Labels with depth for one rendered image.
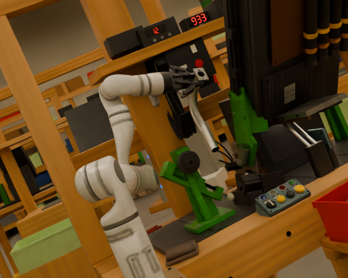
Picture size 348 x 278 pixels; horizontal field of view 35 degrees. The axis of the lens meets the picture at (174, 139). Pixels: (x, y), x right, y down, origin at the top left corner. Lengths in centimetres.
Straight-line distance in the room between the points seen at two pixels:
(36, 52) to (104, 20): 989
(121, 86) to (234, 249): 61
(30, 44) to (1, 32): 995
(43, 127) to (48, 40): 1000
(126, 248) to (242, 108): 76
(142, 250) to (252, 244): 42
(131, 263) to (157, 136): 92
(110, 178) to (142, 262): 21
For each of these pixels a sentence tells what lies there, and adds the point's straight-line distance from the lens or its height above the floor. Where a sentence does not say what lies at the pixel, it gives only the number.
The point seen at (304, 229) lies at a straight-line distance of 168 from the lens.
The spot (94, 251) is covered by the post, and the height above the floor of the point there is 92.
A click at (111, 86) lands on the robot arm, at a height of 144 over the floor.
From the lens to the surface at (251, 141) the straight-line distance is 183.
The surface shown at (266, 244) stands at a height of 84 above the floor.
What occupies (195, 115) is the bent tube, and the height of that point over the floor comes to 124.
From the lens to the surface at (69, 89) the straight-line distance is 884.
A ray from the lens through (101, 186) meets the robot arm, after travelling 127.
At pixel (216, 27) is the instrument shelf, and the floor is 151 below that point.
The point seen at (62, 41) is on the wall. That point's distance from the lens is 1200.
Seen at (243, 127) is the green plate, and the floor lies 114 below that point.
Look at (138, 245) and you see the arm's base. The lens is 129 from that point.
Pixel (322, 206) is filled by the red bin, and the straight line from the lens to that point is 152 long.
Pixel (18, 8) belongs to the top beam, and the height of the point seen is 185.
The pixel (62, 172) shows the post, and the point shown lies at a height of 124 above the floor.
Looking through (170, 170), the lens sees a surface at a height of 112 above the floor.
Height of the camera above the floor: 134
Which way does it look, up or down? 4 degrees down
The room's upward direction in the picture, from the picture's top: 24 degrees counter-clockwise
